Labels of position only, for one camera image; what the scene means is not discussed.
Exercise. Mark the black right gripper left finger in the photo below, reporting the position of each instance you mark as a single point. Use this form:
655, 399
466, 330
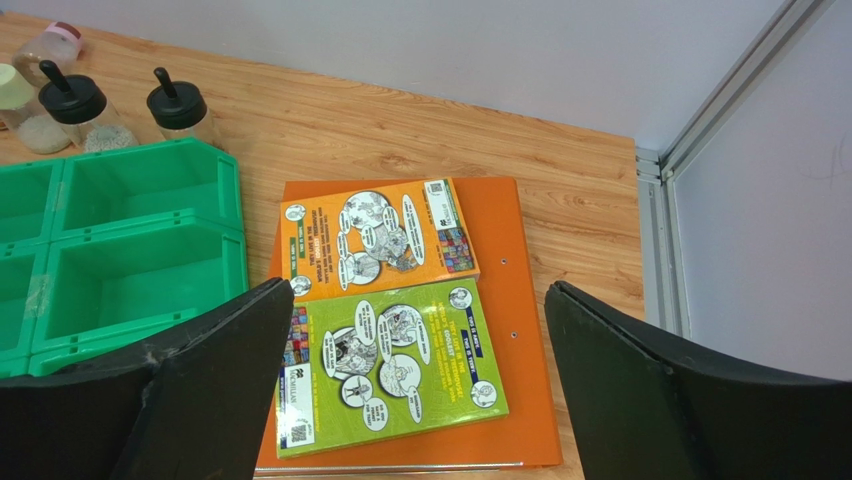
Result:
189, 402

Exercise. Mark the orange comic book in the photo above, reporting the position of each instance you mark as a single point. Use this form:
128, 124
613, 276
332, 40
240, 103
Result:
373, 239

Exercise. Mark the black lid jar white granules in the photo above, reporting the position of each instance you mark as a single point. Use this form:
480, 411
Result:
83, 111

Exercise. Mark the green plastic divided bin tray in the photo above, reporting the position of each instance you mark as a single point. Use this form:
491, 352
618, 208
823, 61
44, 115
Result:
101, 250

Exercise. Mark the pink lid spice bottle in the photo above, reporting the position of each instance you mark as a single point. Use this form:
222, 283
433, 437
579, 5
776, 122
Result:
60, 42

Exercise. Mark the green comic book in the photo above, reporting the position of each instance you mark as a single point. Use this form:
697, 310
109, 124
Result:
365, 368

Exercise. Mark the aluminium frame post right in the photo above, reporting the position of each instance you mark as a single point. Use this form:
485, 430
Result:
664, 281

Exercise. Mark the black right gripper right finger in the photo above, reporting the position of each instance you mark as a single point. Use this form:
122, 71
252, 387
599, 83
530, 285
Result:
648, 404

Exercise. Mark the orange ring binder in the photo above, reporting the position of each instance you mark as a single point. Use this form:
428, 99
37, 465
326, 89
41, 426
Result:
528, 437

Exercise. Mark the yellow-green lid sesame jar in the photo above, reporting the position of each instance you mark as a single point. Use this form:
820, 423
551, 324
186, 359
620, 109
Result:
23, 114

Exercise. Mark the black lid jar right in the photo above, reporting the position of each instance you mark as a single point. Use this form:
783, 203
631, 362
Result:
180, 110

